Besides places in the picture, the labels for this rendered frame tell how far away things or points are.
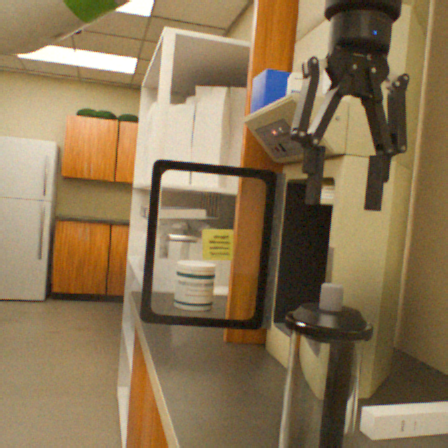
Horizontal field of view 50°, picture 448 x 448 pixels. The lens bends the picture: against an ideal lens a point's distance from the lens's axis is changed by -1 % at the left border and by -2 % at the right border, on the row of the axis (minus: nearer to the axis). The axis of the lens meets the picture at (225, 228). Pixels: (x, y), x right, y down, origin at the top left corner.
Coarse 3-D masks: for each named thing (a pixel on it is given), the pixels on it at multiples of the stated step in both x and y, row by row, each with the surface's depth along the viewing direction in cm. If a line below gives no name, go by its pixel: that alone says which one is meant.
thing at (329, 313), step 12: (324, 288) 60; (336, 288) 59; (324, 300) 60; (336, 300) 60; (300, 312) 60; (312, 312) 58; (324, 312) 58; (336, 312) 59; (348, 312) 60; (312, 324) 57; (324, 324) 57; (336, 324) 57; (348, 324) 57; (360, 324) 58
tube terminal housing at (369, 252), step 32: (320, 32) 106; (416, 32) 99; (416, 64) 102; (352, 96) 90; (384, 96) 92; (416, 96) 105; (352, 128) 91; (416, 128) 109; (352, 160) 91; (352, 192) 92; (384, 192) 94; (352, 224) 92; (384, 224) 94; (352, 256) 93; (384, 256) 95; (352, 288) 93; (384, 288) 97; (384, 320) 100; (288, 352) 110; (384, 352) 104
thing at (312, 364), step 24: (312, 336) 57; (288, 360) 61; (312, 360) 57; (336, 360) 57; (360, 360) 59; (288, 384) 60; (312, 384) 57; (336, 384) 57; (288, 408) 60; (312, 408) 57; (336, 408) 57; (288, 432) 59; (312, 432) 57; (336, 432) 57
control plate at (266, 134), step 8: (280, 120) 99; (264, 128) 110; (272, 128) 106; (288, 128) 99; (264, 136) 113; (272, 136) 109; (280, 136) 105; (288, 136) 102; (272, 144) 113; (288, 144) 105; (296, 144) 101; (272, 152) 117; (280, 152) 112; (288, 152) 108; (296, 152) 104
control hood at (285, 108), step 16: (288, 96) 90; (320, 96) 89; (256, 112) 108; (272, 112) 100; (288, 112) 94; (336, 112) 90; (256, 128) 114; (336, 128) 90; (320, 144) 92; (336, 144) 90; (272, 160) 121; (288, 160) 113
